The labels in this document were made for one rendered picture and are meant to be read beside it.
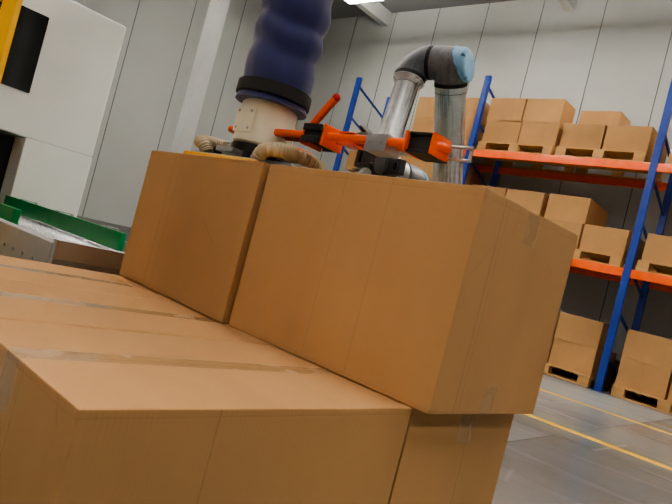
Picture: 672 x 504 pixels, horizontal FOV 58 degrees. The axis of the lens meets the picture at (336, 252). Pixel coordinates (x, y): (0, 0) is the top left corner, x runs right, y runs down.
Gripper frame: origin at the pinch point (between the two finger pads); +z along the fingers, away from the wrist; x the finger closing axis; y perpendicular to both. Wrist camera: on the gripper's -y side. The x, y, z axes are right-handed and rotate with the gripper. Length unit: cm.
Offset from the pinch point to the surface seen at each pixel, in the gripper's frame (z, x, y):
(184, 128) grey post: -157, 46, 341
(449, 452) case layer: 19, -62, -61
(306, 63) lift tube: 10.8, 21.7, 17.2
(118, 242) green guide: -13, -48, 138
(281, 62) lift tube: 18.0, 19.0, 19.4
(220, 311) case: 33, -50, -1
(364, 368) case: 35, -50, -48
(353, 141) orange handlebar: 14.0, -1.2, -11.5
